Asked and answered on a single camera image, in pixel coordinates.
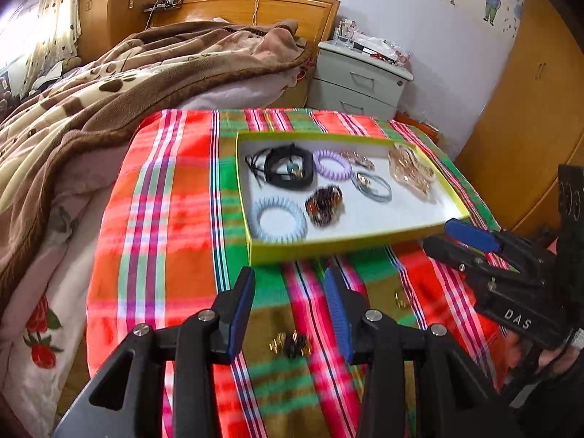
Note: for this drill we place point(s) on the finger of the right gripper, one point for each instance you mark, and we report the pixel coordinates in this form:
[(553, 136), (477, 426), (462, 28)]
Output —
[(451, 254), (482, 240)]

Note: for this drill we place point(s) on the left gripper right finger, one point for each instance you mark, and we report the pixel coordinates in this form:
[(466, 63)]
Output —
[(453, 397)]

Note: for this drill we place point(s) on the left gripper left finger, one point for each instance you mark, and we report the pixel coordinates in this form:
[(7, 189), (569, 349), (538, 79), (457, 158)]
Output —
[(125, 398)]

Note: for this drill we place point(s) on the rhinestone hair clip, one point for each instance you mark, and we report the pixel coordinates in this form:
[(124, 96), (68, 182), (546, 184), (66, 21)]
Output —
[(357, 159)]

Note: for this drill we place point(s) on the translucent beige claw clip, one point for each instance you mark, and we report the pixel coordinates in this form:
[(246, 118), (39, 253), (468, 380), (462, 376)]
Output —
[(408, 169)]

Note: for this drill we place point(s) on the floral white bedsheet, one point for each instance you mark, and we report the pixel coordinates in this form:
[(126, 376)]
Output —
[(44, 322)]

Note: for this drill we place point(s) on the wooden door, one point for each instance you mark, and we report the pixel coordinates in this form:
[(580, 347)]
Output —
[(532, 124)]

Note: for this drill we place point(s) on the yellow-green shallow box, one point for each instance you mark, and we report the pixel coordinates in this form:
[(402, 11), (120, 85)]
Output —
[(278, 228)]

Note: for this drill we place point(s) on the white bedside drawer cabinet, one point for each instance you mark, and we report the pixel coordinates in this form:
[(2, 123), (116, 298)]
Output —
[(346, 80)]

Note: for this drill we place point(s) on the black wristband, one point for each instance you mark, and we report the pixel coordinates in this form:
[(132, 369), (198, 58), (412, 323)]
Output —
[(289, 167)]

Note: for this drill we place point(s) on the clutter on bedside cabinet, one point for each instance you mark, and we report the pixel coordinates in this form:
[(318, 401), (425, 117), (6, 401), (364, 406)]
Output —
[(348, 33)]

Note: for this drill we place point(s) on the wooden headboard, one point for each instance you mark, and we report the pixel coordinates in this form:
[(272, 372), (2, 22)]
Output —
[(315, 19)]

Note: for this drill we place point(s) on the brown patterned blanket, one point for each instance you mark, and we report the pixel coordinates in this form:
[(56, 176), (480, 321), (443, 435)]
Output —
[(102, 105)]

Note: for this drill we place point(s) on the spotted curtain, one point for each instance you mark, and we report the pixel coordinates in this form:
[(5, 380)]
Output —
[(57, 30)]

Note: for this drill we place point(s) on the wooden wardrobe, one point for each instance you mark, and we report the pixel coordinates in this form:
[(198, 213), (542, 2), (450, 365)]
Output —
[(104, 23)]

